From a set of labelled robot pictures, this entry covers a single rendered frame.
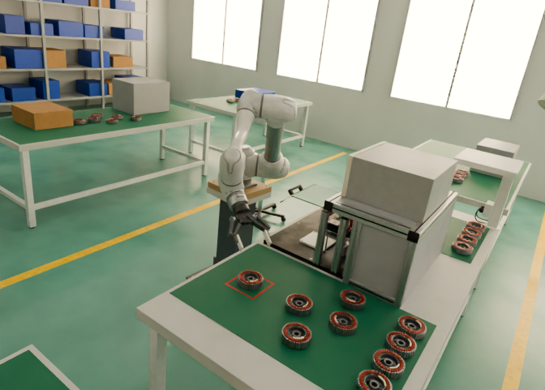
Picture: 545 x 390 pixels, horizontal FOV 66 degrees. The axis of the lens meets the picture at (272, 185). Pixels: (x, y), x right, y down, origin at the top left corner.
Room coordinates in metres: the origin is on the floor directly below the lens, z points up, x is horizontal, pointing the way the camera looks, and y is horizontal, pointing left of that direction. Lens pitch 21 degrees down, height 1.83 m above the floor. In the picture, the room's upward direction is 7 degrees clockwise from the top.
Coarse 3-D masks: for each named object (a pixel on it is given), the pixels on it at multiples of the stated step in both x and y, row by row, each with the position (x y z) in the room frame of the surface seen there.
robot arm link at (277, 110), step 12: (264, 96) 2.25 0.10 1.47; (276, 96) 2.26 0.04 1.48; (264, 108) 2.22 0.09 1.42; (276, 108) 2.22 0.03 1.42; (288, 108) 2.23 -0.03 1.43; (276, 120) 2.24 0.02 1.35; (288, 120) 2.24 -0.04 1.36; (276, 132) 2.35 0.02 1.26; (276, 144) 2.43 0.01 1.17; (264, 156) 2.57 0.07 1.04; (276, 156) 2.53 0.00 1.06; (264, 168) 2.57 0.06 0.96; (276, 168) 2.57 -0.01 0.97; (288, 168) 2.64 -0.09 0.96
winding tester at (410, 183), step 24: (384, 144) 2.14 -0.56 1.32; (360, 168) 1.81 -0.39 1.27; (384, 168) 1.75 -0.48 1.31; (408, 168) 1.76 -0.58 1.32; (432, 168) 1.80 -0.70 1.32; (360, 192) 1.80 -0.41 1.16; (384, 192) 1.74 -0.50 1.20; (408, 192) 1.68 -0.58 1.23; (432, 192) 1.67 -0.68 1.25; (408, 216) 1.67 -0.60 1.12
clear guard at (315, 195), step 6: (312, 186) 2.06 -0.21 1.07; (318, 186) 2.07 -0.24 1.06; (300, 192) 1.96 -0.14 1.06; (306, 192) 1.96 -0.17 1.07; (312, 192) 1.98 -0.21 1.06; (318, 192) 1.99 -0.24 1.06; (324, 192) 2.00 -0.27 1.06; (330, 192) 2.01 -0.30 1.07; (336, 192) 2.02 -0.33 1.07; (288, 198) 1.93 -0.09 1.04; (300, 198) 1.88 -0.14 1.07; (306, 198) 1.89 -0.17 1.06; (312, 198) 1.90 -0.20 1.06; (318, 198) 1.91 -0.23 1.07; (324, 198) 1.92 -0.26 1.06; (318, 204) 1.83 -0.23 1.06
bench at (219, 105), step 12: (228, 96) 6.34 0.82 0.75; (288, 96) 7.05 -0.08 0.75; (192, 108) 5.69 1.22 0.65; (204, 108) 5.51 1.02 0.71; (216, 108) 5.40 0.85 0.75; (228, 108) 5.47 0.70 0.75; (264, 120) 7.19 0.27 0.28; (192, 132) 5.70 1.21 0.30; (264, 132) 7.17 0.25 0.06; (288, 132) 6.91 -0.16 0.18; (192, 144) 5.71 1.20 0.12; (264, 144) 5.89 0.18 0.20; (300, 144) 6.76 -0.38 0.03
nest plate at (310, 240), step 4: (312, 232) 2.10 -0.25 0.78; (308, 236) 2.04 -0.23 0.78; (312, 236) 2.05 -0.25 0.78; (316, 236) 2.05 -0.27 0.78; (300, 240) 1.98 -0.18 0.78; (304, 240) 1.99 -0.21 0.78; (308, 240) 1.99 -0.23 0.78; (312, 240) 2.00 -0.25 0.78; (324, 240) 2.02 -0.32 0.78; (328, 240) 2.02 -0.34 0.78; (332, 240) 2.03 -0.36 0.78; (308, 244) 1.95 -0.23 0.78; (312, 244) 1.95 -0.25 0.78; (324, 244) 1.97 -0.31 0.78; (328, 244) 1.98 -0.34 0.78; (332, 244) 1.98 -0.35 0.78
